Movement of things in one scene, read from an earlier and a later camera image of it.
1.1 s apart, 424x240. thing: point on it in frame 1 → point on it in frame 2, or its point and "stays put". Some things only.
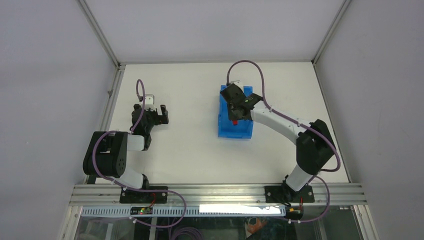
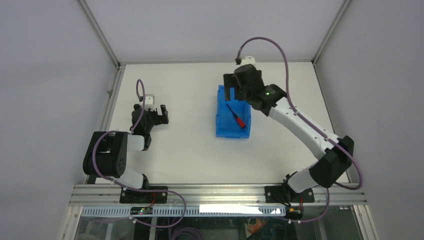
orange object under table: (256, 227) stays put
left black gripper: (159, 119) stays put
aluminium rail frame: (330, 195) stays put
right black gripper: (232, 117) → (229, 82)
